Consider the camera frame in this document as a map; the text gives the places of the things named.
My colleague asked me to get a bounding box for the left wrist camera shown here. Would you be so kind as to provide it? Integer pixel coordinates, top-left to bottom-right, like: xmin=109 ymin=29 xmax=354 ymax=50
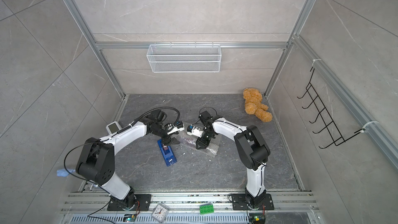
xmin=167 ymin=121 xmax=184 ymax=135

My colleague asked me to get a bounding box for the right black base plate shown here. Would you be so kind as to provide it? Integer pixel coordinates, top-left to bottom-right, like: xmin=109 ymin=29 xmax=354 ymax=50
xmin=229 ymin=193 xmax=275 ymax=211

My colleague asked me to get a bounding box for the black wall hook rack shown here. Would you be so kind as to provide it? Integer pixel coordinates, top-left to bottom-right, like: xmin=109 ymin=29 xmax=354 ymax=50
xmin=296 ymin=67 xmax=366 ymax=149

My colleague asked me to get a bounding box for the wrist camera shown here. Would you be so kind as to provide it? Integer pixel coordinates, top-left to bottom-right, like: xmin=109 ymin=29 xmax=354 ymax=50
xmin=187 ymin=125 xmax=204 ymax=138
xmin=167 ymin=121 xmax=184 ymax=135

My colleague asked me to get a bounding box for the green toy brick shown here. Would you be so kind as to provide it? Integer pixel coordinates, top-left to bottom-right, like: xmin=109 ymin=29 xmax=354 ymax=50
xmin=200 ymin=204 xmax=214 ymax=215

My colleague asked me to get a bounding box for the brown teddy bear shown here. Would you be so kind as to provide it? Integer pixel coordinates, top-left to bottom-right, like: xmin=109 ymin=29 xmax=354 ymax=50
xmin=243 ymin=88 xmax=273 ymax=122

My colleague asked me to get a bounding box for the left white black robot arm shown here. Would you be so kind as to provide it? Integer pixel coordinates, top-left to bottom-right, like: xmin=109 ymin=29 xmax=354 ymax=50
xmin=67 ymin=106 xmax=183 ymax=201

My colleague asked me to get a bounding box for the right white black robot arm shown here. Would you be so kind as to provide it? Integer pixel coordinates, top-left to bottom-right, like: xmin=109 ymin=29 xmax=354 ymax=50
xmin=195 ymin=111 xmax=275 ymax=210

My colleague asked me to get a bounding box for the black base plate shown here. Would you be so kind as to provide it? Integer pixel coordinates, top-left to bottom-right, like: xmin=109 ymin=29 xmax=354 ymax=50
xmin=107 ymin=194 xmax=152 ymax=211
xmin=229 ymin=193 xmax=275 ymax=211

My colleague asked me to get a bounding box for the small white analog clock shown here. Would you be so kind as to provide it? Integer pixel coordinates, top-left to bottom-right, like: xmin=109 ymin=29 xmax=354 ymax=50
xmin=151 ymin=204 xmax=169 ymax=223

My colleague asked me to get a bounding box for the white wire mesh basket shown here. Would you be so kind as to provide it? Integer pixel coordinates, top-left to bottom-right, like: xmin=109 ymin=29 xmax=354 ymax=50
xmin=147 ymin=44 xmax=222 ymax=73

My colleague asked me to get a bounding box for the white digital clock display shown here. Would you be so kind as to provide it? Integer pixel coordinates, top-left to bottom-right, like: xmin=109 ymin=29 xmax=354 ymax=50
xmin=106 ymin=121 xmax=122 ymax=135

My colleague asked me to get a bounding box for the blue tape dispenser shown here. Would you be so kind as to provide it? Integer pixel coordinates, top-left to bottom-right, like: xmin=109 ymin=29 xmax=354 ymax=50
xmin=157 ymin=140 xmax=177 ymax=167

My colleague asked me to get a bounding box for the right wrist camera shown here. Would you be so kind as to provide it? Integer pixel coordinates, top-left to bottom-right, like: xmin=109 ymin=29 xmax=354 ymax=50
xmin=187 ymin=125 xmax=204 ymax=138

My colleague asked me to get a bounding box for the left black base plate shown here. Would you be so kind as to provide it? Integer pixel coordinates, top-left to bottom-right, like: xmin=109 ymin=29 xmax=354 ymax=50
xmin=107 ymin=194 xmax=152 ymax=211

